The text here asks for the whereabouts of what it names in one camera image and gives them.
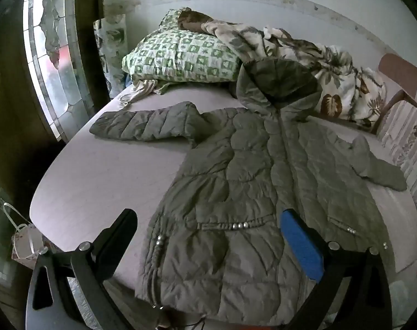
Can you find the small beige cloth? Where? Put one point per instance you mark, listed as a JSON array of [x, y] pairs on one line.
[[139, 91]]

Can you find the brown cloth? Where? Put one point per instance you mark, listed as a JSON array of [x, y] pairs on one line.
[[194, 20]]

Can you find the bed with pink sheet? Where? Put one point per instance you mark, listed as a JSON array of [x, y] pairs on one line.
[[108, 185]]

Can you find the leaf print blanket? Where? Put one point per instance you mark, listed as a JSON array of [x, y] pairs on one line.
[[335, 75]]

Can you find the olive quilted hooded jacket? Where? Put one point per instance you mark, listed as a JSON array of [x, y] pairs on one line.
[[246, 178]]

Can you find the leaded glass window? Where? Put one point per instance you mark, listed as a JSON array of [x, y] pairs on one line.
[[53, 58]]

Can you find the floral print bag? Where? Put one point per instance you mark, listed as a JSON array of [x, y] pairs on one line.
[[110, 48]]

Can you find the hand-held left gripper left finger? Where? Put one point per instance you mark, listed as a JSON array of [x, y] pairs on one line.
[[115, 234]]

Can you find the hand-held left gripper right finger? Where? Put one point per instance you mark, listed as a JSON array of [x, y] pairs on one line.
[[300, 244]]

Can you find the green checked pillow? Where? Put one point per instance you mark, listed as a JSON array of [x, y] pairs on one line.
[[170, 16], [181, 56]]

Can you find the wooden armchair with striped cushion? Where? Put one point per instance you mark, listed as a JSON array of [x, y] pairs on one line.
[[408, 127]]

